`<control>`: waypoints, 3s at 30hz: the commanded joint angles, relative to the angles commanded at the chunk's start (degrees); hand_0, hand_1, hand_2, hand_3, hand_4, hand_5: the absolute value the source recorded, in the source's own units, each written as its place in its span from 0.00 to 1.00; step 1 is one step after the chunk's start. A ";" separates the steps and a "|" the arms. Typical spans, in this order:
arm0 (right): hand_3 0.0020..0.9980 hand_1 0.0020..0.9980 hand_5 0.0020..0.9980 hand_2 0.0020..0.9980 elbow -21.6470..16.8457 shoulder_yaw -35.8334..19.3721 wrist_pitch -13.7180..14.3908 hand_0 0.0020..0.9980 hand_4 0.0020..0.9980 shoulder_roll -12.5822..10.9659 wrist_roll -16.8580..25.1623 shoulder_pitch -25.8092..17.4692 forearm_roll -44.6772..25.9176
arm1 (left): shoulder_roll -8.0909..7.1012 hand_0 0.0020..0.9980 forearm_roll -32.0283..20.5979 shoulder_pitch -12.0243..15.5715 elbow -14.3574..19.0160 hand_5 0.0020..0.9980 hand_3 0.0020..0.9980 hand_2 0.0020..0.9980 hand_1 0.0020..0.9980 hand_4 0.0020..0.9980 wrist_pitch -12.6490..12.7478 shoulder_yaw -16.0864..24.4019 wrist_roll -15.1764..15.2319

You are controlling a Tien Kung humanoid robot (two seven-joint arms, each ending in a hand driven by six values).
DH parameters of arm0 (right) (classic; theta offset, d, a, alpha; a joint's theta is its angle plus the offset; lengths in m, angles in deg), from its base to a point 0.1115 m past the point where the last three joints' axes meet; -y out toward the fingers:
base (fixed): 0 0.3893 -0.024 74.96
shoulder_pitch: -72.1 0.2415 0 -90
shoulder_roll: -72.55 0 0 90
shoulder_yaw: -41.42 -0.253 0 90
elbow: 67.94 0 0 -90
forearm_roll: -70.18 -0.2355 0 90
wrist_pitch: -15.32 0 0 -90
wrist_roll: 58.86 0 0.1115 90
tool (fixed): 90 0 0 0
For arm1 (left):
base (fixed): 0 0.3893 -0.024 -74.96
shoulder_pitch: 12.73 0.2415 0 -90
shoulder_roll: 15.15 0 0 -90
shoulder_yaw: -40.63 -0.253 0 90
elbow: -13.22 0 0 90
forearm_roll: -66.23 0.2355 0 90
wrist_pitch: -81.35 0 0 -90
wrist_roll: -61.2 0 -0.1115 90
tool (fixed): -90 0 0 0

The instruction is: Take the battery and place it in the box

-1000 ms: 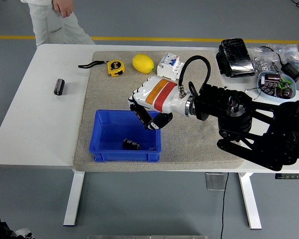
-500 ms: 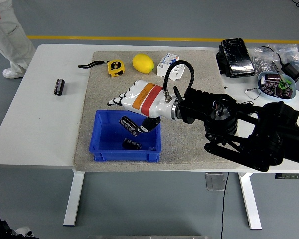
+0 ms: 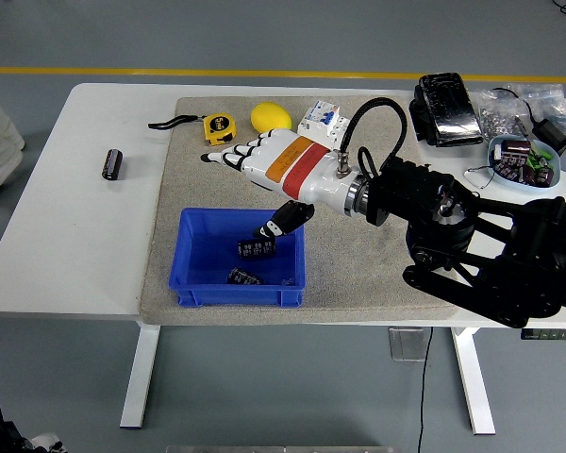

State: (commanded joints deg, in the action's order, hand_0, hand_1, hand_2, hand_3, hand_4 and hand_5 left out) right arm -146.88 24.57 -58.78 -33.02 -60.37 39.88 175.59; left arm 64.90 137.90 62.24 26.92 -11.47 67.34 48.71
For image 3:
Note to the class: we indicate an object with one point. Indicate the large maroon capacitor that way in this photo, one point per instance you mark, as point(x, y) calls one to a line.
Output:
point(516, 150)

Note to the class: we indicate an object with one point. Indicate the grey-brown mat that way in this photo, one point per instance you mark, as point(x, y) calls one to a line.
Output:
point(193, 179)

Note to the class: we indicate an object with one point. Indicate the yellow lemon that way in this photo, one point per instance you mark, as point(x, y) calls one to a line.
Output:
point(270, 115)

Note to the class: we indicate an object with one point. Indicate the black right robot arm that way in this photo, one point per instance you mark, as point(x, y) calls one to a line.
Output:
point(405, 189)

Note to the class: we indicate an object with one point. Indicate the blue plastic box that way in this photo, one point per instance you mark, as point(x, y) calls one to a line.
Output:
point(188, 264)

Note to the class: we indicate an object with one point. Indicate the light blue bowl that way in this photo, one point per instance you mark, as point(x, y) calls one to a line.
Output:
point(554, 161)

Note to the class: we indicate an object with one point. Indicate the green component pieces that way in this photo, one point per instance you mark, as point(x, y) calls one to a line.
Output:
point(537, 161)

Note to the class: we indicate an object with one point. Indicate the grey box under table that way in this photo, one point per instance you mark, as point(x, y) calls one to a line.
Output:
point(405, 344)

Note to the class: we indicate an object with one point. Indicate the white table leg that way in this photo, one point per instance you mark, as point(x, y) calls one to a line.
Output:
point(139, 377)
point(474, 377)

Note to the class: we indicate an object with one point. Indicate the black power adapter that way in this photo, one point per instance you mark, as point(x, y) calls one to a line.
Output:
point(552, 133)

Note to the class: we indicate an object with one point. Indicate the white circuit breaker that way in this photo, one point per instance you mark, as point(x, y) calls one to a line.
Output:
point(321, 115)

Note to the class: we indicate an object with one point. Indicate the plastic bag of screws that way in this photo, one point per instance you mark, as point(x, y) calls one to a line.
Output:
point(493, 120)

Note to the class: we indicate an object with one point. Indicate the small metal screw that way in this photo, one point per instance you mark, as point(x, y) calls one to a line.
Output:
point(287, 282)

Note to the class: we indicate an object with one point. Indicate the black foot pedal device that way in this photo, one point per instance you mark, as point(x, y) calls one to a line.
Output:
point(448, 108)

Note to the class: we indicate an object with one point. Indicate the table control panel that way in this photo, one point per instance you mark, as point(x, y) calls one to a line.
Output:
point(552, 335)

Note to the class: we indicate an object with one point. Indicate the small maroon capacitor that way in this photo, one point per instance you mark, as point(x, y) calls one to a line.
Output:
point(529, 175)
point(544, 177)

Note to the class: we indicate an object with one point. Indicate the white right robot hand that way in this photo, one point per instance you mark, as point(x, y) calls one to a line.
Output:
point(292, 165)

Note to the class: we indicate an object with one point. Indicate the dark cylindrical battery silver ends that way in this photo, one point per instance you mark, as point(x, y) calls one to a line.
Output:
point(112, 164)

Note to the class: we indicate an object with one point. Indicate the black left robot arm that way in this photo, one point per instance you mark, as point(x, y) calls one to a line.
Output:
point(0, 434)

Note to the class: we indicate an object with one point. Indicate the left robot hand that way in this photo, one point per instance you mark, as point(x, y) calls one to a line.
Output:
point(47, 443)

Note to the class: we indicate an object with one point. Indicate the black printed cylindrical battery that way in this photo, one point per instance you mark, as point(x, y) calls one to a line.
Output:
point(245, 277)

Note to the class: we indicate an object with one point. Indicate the clear plastic bag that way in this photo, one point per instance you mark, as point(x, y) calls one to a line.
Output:
point(547, 101)

